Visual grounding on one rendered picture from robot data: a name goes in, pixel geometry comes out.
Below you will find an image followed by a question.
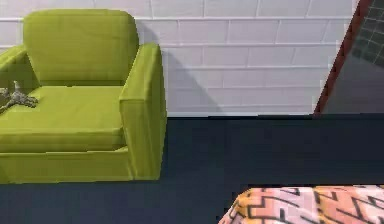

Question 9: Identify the green armchair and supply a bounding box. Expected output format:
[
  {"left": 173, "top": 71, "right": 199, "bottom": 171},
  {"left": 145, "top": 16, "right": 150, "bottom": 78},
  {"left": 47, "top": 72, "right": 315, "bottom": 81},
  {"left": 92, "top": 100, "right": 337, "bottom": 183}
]
[{"left": 0, "top": 8, "right": 168, "bottom": 185}]

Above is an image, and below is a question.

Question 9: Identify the pink orange patterned ottoman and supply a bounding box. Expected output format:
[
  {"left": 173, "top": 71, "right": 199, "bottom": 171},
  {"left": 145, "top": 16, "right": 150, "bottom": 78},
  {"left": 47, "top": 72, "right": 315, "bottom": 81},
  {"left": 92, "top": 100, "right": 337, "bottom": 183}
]
[{"left": 218, "top": 185, "right": 384, "bottom": 224}]

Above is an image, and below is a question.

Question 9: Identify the red brown door frame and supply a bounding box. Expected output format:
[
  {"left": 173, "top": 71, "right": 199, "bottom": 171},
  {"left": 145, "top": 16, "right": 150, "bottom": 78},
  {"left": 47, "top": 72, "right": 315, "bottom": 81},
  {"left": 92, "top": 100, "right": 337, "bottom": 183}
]
[{"left": 313, "top": 0, "right": 375, "bottom": 115}]

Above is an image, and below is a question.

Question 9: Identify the grey twisted figurine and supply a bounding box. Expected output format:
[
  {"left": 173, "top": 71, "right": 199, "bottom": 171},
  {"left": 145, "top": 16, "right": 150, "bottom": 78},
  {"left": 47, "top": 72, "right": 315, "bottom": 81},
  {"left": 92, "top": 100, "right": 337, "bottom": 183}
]
[{"left": 0, "top": 80, "right": 40, "bottom": 115}]

